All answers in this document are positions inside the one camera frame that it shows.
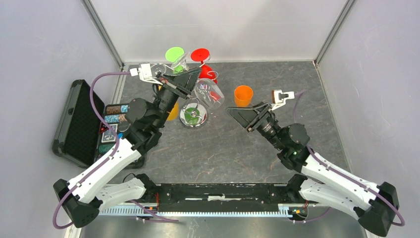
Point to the black poker chip case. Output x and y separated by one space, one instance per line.
80 136

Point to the clear wine glass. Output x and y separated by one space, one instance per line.
158 69
209 93

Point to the clear wine glass front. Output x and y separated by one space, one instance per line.
209 93

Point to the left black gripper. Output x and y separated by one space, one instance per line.
183 83

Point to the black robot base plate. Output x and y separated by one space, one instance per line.
224 197

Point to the green wine glass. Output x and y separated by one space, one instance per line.
177 57

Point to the clear wine glass rear left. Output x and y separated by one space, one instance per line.
158 69

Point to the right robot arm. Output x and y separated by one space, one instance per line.
374 206

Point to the yellow wine glass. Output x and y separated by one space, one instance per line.
172 110

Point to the chrome wine glass rack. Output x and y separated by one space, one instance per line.
193 114

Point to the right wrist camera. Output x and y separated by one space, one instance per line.
279 98

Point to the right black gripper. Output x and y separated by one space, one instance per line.
250 117

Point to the red wine glass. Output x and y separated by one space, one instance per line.
202 55

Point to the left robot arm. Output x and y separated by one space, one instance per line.
86 195

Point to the orange wine glass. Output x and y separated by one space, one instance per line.
243 95

